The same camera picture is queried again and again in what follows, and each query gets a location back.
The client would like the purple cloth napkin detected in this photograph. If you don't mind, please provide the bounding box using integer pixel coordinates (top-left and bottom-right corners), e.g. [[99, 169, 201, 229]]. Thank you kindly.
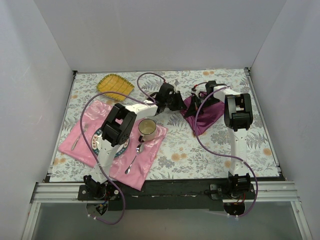
[[180, 96, 225, 135]]

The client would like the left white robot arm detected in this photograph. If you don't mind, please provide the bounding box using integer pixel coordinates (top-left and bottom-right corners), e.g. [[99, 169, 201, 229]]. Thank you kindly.
[[83, 83, 187, 200]]

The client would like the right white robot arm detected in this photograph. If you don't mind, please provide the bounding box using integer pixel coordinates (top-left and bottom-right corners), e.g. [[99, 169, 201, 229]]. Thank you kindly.
[[181, 80, 253, 199]]

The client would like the pale green mug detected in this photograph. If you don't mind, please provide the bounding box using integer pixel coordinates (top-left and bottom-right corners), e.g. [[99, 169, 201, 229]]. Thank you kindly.
[[145, 91, 157, 103]]

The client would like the cream enamel mug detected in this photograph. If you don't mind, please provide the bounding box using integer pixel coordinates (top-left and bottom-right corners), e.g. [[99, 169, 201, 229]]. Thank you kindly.
[[138, 118, 157, 143]]

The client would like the silver spoon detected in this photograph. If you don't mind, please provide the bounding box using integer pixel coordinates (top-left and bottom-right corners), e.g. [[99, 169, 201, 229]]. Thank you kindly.
[[124, 143, 144, 175]]

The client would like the yellow woven tray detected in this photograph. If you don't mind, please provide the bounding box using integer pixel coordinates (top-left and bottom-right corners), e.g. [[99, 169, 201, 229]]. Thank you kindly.
[[96, 73, 135, 96]]

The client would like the pink floral cloth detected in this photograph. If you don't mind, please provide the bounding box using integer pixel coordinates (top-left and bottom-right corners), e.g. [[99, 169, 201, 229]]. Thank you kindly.
[[58, 100, 168, 191]]

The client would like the white plate blue rim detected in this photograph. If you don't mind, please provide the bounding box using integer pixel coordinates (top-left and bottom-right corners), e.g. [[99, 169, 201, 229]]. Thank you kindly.
[[91, 128, 130, 158]]

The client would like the silver fork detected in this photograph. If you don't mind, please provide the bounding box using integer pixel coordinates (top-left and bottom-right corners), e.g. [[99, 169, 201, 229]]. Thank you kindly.
[[70, 123, 89, 151]]

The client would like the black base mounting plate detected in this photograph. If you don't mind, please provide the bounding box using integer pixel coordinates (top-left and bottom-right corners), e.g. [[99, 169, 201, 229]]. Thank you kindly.
[[77, 178, 255, 211]]

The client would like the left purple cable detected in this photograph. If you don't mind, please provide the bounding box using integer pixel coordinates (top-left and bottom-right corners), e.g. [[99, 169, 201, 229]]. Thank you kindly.
[[80, 72, 167, 225]]

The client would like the purple cable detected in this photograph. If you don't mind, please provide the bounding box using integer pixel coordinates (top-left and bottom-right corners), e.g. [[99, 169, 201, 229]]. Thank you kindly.
[[80, 72, 167, 225], [191, 83, 258, 218]]

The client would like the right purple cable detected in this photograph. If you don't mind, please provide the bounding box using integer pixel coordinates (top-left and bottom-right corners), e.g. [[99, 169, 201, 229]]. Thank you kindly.
[[191, 83, 258, 218]]

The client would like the aluminium frame rail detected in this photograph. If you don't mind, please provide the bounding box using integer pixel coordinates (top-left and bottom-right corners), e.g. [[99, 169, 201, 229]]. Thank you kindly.
[[21, 182, 82, 240]]

